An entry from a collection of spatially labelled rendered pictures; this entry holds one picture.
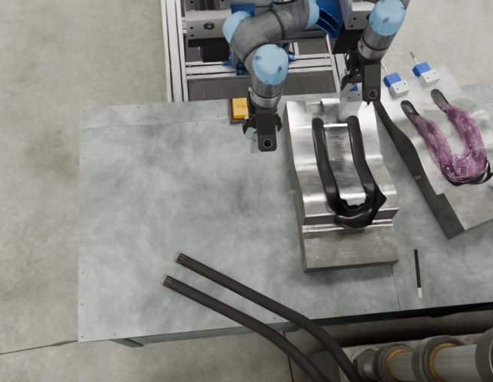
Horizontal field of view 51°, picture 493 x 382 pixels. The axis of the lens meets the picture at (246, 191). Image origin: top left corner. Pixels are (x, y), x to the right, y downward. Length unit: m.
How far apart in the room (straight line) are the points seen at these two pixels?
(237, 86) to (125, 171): 0.95
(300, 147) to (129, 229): 0.55
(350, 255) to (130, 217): 0.63
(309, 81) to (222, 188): 1.03
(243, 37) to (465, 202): 0.78
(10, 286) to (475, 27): 2.64
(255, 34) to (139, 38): 1.65
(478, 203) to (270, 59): 0.76
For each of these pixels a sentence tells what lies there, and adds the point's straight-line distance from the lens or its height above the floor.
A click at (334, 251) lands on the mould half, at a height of 0.86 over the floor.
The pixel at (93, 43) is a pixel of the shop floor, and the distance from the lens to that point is 2.81.
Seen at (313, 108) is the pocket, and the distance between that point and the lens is 1.59.
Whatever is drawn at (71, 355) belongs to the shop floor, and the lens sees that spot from 2.31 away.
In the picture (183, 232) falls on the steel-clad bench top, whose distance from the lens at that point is 1.49.
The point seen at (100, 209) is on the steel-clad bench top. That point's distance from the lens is 1.54.
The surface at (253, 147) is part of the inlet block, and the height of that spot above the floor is 0.95.
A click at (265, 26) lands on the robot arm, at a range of 1.20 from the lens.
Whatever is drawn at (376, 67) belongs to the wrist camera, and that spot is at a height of 1.11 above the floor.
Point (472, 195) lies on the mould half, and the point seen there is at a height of 0.91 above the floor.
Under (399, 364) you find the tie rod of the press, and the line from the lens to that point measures 1.18.
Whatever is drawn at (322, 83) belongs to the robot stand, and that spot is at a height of 0.21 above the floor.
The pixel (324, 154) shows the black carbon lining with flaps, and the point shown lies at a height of 0.88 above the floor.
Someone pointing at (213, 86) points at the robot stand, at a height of 0.21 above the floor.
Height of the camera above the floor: 2.23
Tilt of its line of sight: 70 degrees down
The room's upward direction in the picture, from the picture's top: 9 degrees clockwise
